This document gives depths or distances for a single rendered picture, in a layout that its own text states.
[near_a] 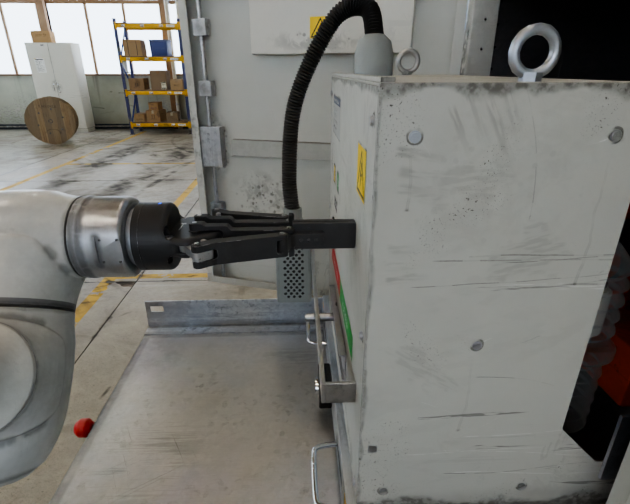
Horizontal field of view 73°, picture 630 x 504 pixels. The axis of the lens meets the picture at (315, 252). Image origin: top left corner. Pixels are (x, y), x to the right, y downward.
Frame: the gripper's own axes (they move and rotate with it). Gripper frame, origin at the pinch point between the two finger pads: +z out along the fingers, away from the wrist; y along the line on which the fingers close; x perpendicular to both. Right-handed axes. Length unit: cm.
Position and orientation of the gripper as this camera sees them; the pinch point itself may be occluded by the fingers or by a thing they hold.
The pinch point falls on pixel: (324, 233)
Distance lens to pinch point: 48.1
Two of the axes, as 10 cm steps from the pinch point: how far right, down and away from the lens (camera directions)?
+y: 0.4, 3.9, -9.2
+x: 0.0, -9.2, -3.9
